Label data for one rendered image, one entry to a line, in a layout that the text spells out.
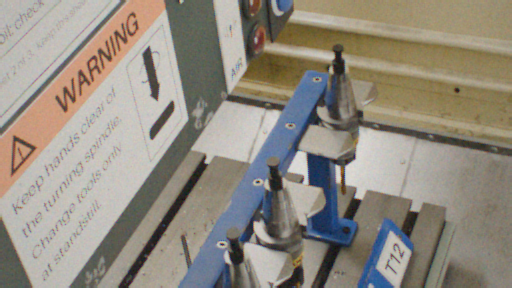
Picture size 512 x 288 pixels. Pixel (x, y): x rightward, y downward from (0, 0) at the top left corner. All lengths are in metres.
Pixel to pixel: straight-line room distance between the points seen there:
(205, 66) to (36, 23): 0.18
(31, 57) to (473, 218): 1.27
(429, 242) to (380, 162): 0.29
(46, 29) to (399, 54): 1.20
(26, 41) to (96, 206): 0.11
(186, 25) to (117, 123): 0.09
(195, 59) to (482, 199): 1.13
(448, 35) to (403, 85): 0.15
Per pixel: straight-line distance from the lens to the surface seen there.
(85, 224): 0.43
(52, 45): 0.38
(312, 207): 1.01
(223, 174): 1.52
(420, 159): 1.62
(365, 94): 1.16
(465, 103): 1.57
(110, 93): 0.43
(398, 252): 1.32
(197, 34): 0.51
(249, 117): 1.72
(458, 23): 1.47
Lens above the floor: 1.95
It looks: 42 degrees down
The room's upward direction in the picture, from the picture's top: 8 degrees counter-clockwise
